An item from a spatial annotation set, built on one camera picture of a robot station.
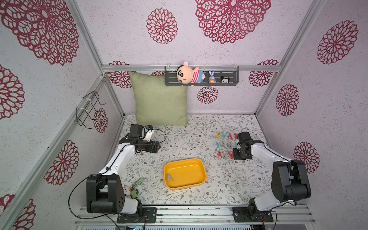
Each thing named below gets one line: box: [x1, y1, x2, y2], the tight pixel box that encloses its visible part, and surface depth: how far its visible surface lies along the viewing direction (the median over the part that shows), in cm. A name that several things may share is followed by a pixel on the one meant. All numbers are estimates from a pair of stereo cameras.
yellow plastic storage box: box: [163, 158, 207, 191], surface depth 90 cm
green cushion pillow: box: [128, 70, 189, 127], surface depth 99 cm
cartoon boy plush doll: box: [176, 61, 207, 87], surface depth 87 cm
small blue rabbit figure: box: [207, 69, 217, 84], surface depth 93 cm
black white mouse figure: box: [220, 75, 230, 86], surface depth 94 cm
